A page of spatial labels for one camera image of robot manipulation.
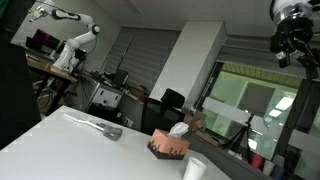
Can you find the white tissue paper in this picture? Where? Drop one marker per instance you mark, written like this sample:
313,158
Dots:
180,128

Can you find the open brown cardboard box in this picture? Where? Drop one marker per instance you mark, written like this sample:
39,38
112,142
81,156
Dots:
196,121

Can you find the blue cup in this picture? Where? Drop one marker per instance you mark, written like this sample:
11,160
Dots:
277,173

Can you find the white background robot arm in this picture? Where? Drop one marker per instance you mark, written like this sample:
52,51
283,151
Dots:
78,40

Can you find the white paper cup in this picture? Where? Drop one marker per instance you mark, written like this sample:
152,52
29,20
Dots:
194,170

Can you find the red cup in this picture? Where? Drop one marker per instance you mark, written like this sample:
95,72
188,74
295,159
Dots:
256,161

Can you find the white plastic cup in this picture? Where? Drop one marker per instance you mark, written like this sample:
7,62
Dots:
268,167

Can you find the black office chair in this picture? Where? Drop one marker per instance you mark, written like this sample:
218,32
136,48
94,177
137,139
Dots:
171,98

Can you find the flat brown cardboard box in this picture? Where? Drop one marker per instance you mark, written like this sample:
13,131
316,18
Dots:
208,138

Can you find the grey window blinds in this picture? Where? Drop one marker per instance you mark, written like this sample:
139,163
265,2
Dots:
146,56

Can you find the grey low cabinet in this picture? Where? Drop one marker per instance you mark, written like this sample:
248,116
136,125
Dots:
230,163

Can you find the black camera tripod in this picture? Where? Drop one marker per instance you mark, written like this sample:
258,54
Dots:
250,119

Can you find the orange tissue box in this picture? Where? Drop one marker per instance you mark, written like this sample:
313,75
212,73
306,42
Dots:
166,143

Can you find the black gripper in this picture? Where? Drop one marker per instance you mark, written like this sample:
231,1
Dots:
293,33

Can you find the black foreground panel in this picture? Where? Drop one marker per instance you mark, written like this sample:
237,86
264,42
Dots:
16,83

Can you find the dark laptop screen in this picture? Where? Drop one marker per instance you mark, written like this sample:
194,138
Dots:
43,38

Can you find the black monitor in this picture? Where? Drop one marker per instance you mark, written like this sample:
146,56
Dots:
120,78

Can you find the wooden desk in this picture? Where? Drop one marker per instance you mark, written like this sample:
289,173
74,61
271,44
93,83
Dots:
50,68

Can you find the white power strip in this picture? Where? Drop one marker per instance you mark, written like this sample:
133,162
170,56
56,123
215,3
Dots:
127,121

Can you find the white computer case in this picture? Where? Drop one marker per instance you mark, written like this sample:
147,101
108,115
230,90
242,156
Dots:
106,96

